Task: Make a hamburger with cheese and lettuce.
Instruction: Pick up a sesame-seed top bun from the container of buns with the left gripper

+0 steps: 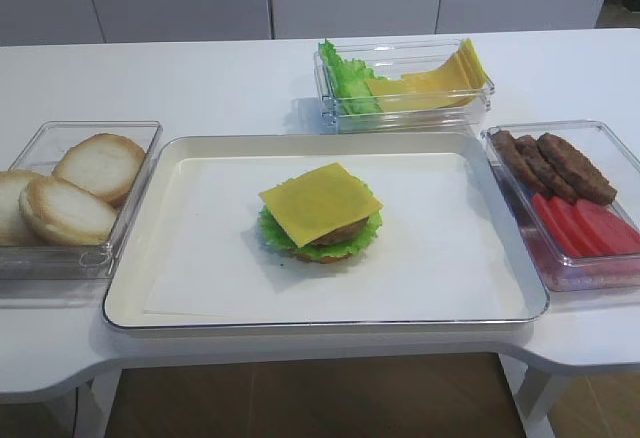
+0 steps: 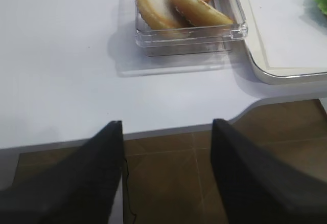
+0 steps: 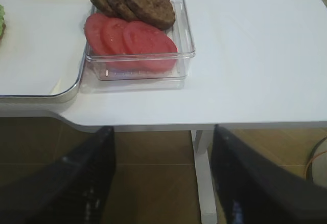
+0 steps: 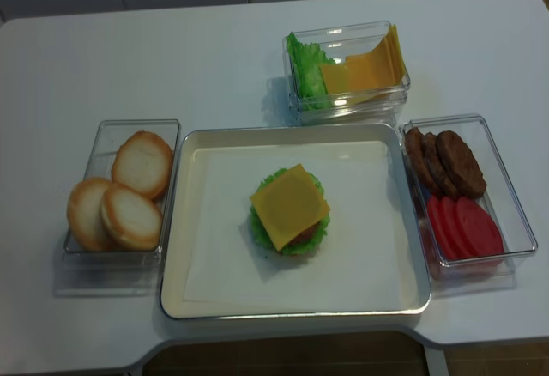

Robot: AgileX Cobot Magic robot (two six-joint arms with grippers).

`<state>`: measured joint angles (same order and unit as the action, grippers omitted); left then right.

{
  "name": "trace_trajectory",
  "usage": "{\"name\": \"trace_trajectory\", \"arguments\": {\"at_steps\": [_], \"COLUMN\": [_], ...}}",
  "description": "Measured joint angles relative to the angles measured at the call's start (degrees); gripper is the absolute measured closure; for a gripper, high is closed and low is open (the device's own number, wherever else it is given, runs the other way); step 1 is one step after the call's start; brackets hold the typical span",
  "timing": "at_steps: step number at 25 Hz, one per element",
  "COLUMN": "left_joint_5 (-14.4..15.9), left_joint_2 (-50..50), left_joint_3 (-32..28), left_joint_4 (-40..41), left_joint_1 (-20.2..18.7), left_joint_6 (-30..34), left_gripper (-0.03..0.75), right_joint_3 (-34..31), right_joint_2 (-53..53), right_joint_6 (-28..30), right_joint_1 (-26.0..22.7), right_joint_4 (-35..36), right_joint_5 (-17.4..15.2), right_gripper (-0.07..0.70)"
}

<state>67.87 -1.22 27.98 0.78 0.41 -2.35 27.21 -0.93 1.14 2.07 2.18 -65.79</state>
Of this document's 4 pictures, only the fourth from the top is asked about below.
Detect red tomato slice left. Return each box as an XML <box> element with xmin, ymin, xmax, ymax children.
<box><xmin>427</xmin><ymin>196</ymin><xmax>457</xmax><ymax>260</ymax></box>

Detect white rectangular serving tray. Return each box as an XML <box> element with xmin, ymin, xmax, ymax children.
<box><xmin>160</xmin><ymin>124</ymin><xmax>431</xmax><ymax>318</ymax></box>

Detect green lettuce leaf on burger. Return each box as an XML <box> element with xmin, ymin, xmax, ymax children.
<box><xmin>248</xmin><ymin>167</ymin><xmax>333</xmax><ymax>258</ymax></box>

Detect brown patty on burger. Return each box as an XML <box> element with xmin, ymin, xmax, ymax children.
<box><xmin>290</xmin><ymin>222</ymin><xmax>320</xmax><ymax>246</ymax></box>

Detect brown patty right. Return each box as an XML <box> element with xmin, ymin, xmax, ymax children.
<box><xmin>436</xmin><ymin>130</ymin><xmax>487</xmax><ymax>199</ymax></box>

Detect clear lettuce cheese container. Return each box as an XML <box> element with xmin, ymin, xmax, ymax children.
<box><xmin>283</xmin><ymin>21</ymin><xmax>411</xmax><ymax>125</ymax></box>

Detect brown patty left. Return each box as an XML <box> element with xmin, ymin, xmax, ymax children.
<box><xmin>404</xmin><ymin>127</ymin><xmax>443</xmax><ymax>198</ymax></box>

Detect front yellow cheese slice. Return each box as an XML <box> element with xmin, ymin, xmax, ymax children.
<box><xmin>320</xmin><ymin>63</ymin><xmax>352</xmax><ymax>94</ymax></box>

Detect brown patty middle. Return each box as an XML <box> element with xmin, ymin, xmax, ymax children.
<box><xmin>422</xmin><ymin>132</ymin><xmax>461</xmax><ymax>200</ymax></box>

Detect sesame top bun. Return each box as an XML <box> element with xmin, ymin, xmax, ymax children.
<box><xmin>100</xmin><ymin>184</ymin><xmax>162</xmax><ymax>251</ymax></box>

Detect green lettuce in container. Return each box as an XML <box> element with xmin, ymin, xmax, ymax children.
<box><xmin>287</xmin><ymin>32</ymin><xmax>335</xmax><ymax>111</ymax></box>

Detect bun half back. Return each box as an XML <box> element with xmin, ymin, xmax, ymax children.
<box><xmin>111</xmin><ymin>130</ymin><xmax>173</xmax><ymax>200</ymax></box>

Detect red tomato slice middle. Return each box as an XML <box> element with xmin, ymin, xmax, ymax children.
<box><xmin>440</xmin><ymin>197</ymin><xmax>473</xmax><ymax>259</ymax></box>

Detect leaning yellow cheese slices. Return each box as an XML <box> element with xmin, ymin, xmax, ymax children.
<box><xmin>345</xmin><ymin>25</ymin><xmax>405</xmax><ymax>92</ymax></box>

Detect yellow cheese slice on burger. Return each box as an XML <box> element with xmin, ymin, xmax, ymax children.
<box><xmin>250</xmin><ymin>162</ymin><xmax>332</xmax><ymax>253</ymax></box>

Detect bun half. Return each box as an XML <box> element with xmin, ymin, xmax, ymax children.
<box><xmin>111</xmin><ymin>130</ymin><xmax>173</xmax><ymax>200</ymax></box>
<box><xmin>67</xmin><ymin>178</ymin><xmax>115</xmax><ymax>252</ymax></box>

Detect clear patty tomato container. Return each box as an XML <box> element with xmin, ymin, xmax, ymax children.
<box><xmin>398</xmin><ymin>114</ymin><xmax>538</xmax><ymax>288</ymax></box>

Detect bun half front left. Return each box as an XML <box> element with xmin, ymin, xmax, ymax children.
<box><xmin>67</xmin><ymin>178</ymin><xmax>115</xmax><ymax>252</ymax></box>

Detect clear bun container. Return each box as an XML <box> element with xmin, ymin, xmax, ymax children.
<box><xmin>54</xmin><ymin>119</ymin><xmax>180</xmax><ymax>298</ymax></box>

